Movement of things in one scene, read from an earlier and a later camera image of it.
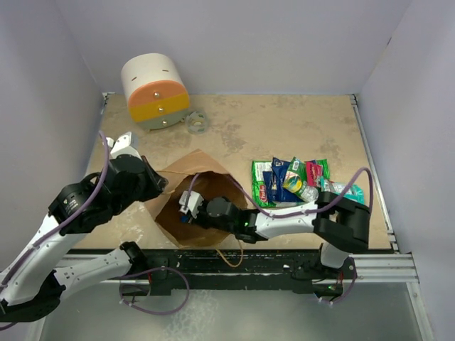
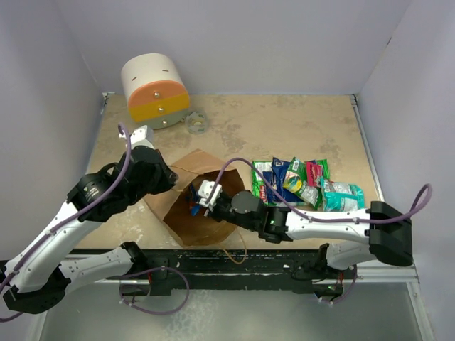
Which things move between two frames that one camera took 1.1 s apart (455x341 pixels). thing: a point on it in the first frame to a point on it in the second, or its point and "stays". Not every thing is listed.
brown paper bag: x=202 y=175 stays
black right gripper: x=198 y=220 to x=213 y=214
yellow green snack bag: x=295 y=181 stays
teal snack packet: x=354 y=192 stays
